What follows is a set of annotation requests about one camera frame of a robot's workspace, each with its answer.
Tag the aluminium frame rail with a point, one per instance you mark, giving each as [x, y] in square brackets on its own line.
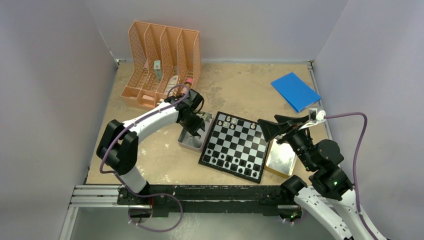
[94, 214]

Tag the black white chess board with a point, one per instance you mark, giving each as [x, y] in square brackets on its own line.
[235, 149]

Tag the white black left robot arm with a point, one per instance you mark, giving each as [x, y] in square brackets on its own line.
[118, 147]

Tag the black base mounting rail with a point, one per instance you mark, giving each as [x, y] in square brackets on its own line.
[212, 199]

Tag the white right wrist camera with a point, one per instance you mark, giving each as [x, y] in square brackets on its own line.
[315, 117]

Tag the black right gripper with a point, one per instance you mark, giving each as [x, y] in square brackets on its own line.
[270, 129]

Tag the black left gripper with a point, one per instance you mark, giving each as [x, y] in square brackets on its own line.
[198, 123]

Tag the orange plastic file organizer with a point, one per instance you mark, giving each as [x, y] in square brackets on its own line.
[180, 54]

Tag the green white small box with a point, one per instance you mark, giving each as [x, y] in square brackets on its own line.
[157, 68]

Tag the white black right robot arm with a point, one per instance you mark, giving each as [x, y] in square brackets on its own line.
[332, 199]

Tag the blue notebook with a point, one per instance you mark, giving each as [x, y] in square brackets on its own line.
[296, 92]

